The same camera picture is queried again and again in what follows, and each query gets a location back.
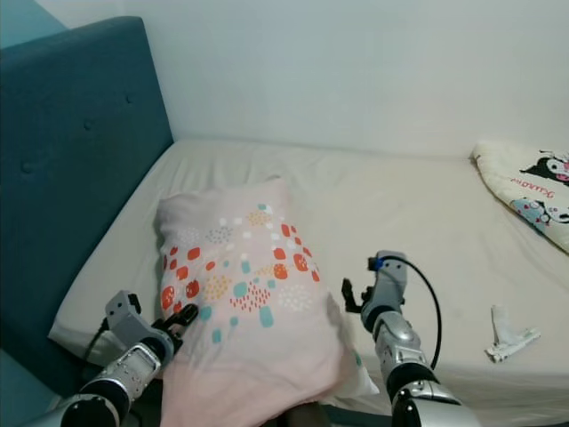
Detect white vape box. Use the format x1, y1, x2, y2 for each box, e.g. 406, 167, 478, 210
486, 305, 541, 363

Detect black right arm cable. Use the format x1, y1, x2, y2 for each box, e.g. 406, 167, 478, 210
396, 255, 444, 371

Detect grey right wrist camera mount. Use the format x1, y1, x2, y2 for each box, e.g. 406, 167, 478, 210
369, 251, 409, 312

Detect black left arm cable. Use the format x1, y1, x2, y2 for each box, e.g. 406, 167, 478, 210
80, 325, 112, 389

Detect pink pillow with coloured dots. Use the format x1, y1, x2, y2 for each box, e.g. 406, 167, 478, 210
156, 178, 380, 427

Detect white sheeted mattress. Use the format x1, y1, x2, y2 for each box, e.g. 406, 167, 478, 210
49, 138, 569, 427

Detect cream cartoon print blanket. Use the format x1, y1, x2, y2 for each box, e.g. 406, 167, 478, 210
473, 140, 569, 255

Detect teal upholstered bed frame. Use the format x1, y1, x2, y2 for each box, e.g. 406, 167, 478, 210
0, 16, 175, 399

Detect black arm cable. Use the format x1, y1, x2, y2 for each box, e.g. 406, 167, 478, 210
80, 325, 112, 389
396, 255, 444, 371

